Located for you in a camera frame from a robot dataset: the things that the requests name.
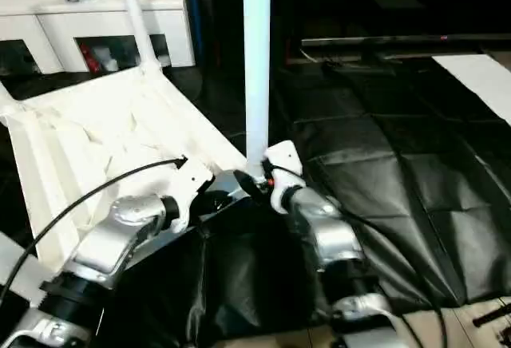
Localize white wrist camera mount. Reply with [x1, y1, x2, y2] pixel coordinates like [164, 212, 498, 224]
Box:
[174, 157, 216, 235]
[262, 140, 305, 214]

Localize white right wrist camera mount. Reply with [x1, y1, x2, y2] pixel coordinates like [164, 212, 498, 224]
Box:
[262, 140, 305, 214]

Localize white plastic table leg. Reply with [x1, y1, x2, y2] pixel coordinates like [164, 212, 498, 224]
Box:
[114, 0, 164, 77]
[242, 0, 273, 170]
[0, 83, 22, 118]
[0, 235, 46, 298]

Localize black plastic mat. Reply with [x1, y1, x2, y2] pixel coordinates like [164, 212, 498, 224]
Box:
[0, 64, 511, 343]

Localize white flat board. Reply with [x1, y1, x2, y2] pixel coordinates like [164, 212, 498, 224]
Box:
[432, 53, 511, 125]

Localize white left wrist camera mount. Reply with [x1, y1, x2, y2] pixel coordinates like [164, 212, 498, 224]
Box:
[174, 157, 216, 235]

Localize white cabinet with glass doors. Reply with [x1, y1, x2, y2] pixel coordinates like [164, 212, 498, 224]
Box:
[0, 0, 197, 74]

